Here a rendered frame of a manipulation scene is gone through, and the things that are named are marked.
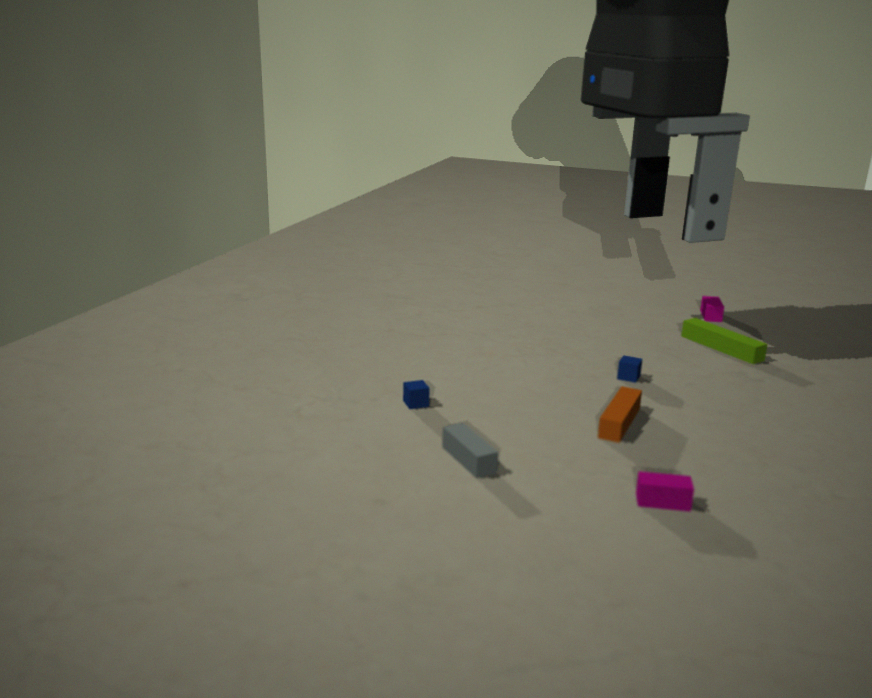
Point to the lime green rod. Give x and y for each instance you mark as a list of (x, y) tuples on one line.
[(724, 340)]

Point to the small blue cube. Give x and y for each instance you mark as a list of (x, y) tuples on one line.
[(416, 394), (629, 369)]

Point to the orange rectangular block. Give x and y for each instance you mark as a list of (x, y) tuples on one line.
[(619, 414)]

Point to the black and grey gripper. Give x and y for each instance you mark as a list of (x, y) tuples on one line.
[(667, 60)]

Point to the magenta block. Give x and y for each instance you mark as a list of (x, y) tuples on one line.
[(664, 491), (712, 309)]

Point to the grey rectangular block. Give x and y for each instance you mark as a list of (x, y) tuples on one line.
[(470, 450)]

